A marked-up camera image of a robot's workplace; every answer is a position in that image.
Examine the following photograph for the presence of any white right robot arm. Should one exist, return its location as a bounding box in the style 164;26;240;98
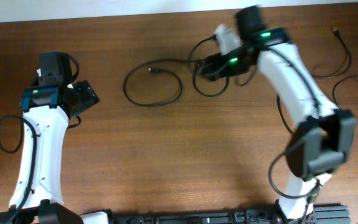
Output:
193;6;357;223

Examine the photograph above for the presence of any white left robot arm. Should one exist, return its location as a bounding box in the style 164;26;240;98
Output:
0;52;114;224

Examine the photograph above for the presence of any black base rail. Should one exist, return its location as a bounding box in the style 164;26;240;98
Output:
79;203;351;224

